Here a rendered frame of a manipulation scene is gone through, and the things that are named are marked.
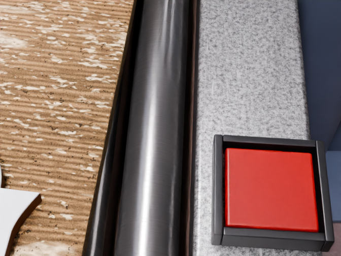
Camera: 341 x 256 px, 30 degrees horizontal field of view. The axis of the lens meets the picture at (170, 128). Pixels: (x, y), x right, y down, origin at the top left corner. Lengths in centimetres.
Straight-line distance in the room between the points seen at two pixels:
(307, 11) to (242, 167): 73
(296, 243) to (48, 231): 15
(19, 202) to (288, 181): 17
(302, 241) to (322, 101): 88
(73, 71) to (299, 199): 18
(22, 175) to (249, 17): 23
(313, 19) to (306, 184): 72
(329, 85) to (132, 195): 85
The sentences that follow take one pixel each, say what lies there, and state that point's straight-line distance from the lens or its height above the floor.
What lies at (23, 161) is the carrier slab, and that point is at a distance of 43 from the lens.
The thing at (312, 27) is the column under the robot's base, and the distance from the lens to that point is 115.
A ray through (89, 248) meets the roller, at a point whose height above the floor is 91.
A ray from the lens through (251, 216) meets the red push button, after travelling 41.
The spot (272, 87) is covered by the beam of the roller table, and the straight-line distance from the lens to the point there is 49.
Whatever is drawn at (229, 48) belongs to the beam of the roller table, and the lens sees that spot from 51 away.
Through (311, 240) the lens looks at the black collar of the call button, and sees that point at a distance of 41.
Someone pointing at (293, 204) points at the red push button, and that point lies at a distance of 42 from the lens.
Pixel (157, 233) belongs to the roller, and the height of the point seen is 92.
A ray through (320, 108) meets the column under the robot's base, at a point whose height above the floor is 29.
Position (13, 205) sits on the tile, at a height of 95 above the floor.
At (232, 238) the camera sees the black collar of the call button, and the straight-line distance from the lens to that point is 41.
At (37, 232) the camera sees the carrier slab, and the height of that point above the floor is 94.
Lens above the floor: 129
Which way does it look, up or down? 55 degrees down
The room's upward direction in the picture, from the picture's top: 4 degrees clockwise
